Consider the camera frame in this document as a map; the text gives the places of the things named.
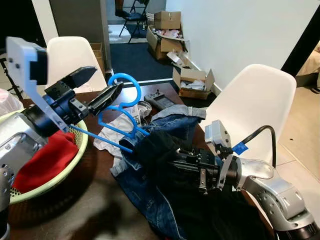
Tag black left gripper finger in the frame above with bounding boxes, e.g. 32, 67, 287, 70
88, 81, 125, 116
64, 65, 99, 91

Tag blue plastic hanger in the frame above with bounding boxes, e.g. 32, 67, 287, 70
70, 72, 151, 155

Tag red garment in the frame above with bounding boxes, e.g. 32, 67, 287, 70
12, 129, 81, 195

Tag white plastic chair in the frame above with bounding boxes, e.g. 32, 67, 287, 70
200, 63, 297, 171
44, 36, 108, 93

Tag tall cardboard box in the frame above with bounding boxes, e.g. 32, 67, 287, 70
90, 42, 106, 76

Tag white t-shirt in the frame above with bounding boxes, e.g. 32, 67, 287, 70
93, 100, 153, 158

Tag dark blue floor mat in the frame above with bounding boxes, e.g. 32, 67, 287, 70
109, 42, 182, 83

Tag blue tape tag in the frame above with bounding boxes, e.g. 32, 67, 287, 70
232, 141, 249, 155

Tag black remote controller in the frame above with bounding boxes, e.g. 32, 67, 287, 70
144, 90, 176, 112

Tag clear plastic bag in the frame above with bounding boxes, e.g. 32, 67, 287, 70
0, 89, 23, 118

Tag green plastic laundry basket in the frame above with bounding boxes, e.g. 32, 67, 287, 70
0, 107, 90, 205

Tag blue denim jeans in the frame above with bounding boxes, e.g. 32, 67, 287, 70
110, 104, 236, 240

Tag tan upholstered furniture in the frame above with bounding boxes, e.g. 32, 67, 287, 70
295, 40, 320, 88

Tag large open cardboard box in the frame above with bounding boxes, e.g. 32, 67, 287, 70
146, 25, 188, 62

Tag torn cardboard box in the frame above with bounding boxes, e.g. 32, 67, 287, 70
166, 50, 193, 68

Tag black folding chair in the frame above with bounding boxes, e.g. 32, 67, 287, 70
119, 0, 150, 38

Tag small open cardboard box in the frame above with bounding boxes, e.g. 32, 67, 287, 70
171, 66, 217, 100

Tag closed cardboard box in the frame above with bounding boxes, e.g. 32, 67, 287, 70
152, 11, 182, 30

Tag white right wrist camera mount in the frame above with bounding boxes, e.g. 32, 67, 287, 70
204, 119, 236, 191

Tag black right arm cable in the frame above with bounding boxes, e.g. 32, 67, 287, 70
231, 125, 277, 168

